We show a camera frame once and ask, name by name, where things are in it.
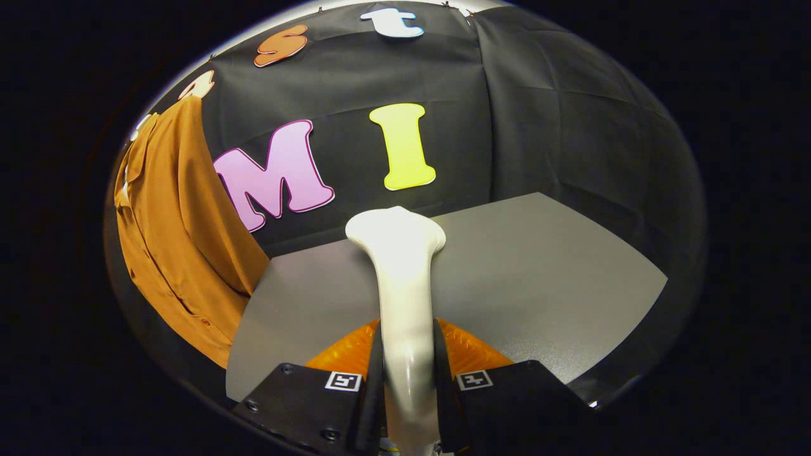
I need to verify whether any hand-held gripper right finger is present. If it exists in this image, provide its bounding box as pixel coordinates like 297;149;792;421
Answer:
433;319;593;453

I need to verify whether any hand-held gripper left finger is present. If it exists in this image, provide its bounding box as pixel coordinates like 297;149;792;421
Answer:
231;319;387;455

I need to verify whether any white garment steamer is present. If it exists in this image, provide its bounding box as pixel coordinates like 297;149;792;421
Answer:
345;206;447;455

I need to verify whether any orange button shirt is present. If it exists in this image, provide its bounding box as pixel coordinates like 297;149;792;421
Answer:
114;95;271;369

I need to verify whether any grey table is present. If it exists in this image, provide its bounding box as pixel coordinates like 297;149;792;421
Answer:
226;192;669;403

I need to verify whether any black backdrop cloth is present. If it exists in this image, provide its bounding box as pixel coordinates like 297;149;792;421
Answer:
146;3;707;406

